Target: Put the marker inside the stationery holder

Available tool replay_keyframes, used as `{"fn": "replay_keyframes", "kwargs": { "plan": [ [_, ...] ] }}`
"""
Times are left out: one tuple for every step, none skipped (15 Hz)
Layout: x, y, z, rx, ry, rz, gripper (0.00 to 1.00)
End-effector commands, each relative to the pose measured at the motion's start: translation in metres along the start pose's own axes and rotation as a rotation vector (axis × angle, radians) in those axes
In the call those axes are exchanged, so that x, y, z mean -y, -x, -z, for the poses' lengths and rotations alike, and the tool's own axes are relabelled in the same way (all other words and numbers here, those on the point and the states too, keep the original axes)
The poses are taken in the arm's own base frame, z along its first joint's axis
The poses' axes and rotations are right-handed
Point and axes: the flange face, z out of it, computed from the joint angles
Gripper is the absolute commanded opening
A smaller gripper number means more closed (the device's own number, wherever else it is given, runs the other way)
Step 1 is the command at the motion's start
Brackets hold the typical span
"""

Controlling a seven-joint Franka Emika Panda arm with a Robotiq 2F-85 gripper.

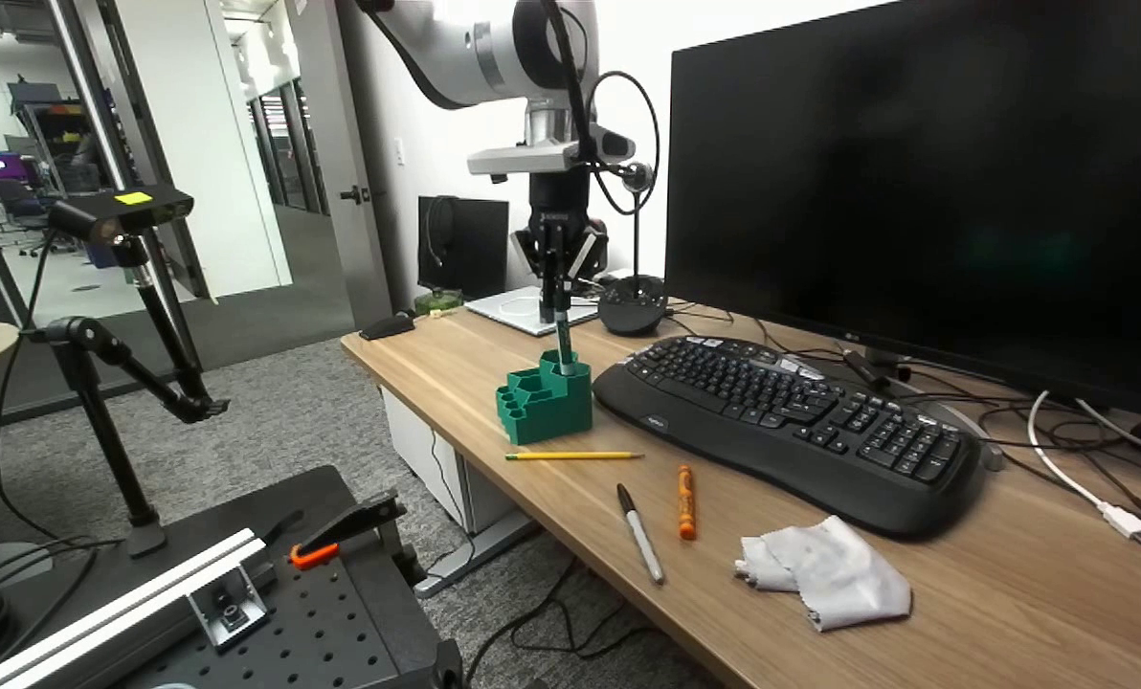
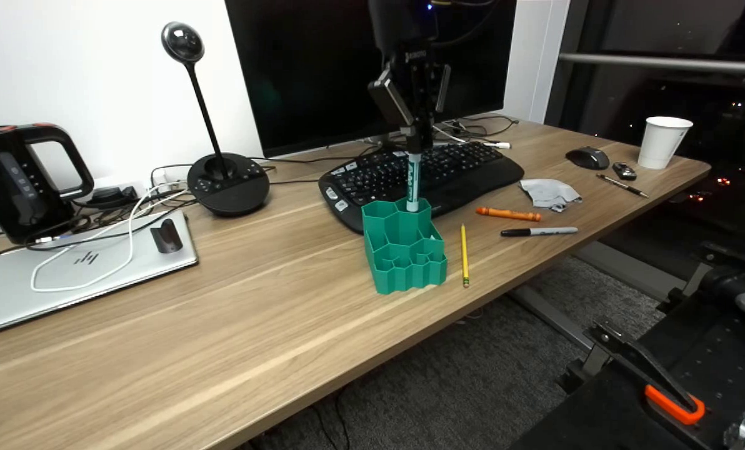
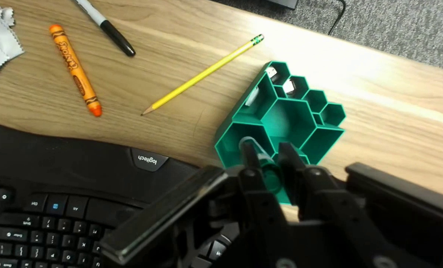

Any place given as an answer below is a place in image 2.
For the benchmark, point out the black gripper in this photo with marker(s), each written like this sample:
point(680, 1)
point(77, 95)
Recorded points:
point(422, 88)

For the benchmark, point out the white marker with green cap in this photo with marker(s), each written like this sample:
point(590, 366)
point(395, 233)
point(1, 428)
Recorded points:
point(412, 178)

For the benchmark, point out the green stationery holder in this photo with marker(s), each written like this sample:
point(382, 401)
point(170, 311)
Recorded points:
point(400, 251)

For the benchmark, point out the orange marker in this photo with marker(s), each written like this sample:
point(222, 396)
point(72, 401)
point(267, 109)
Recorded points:
point(509, 213)

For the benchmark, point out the black and silver marker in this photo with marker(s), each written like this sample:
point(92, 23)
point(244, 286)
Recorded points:
point(539, 231)

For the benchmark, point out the black keyboard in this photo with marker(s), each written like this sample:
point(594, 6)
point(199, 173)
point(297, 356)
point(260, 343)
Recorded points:
point(461, 175)

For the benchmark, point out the yellow pencil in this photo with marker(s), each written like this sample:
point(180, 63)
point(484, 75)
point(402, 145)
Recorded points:
point(466, 254)

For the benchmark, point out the black computer monitor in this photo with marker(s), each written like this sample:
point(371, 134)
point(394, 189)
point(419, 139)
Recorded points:
point(305, 75)

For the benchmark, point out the crumpled paper piece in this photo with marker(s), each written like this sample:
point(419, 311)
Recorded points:
point(549, 193)

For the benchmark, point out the black computer mouse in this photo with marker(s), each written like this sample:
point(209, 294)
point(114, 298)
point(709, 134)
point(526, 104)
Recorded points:
point(587, 159)

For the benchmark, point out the black conference webcam on stand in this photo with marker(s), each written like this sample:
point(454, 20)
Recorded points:
point(225, 181)

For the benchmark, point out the small black key fob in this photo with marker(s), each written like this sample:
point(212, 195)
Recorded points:
point(625, 170)

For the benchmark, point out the thin black and silver pen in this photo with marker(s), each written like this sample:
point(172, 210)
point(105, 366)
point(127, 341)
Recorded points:
point(622, 186)

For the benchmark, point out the white paper cup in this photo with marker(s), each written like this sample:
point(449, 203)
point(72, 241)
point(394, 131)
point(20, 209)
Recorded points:
point(660, 143)

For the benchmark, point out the small black adapter block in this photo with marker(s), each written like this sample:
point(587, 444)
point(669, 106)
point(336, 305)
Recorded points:
point(166, 238)

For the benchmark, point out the black power adapter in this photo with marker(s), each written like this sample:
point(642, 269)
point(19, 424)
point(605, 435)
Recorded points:
point(114, 195)

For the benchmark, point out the silver laptop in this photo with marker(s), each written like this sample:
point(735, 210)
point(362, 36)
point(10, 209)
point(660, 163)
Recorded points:
point(64, 278)

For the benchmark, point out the black electric kettle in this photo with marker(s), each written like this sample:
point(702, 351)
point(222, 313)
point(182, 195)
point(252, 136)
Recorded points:
point(10, 189)

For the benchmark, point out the grey metal rail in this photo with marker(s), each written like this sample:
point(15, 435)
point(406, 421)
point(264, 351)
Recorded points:
point(662, 63)

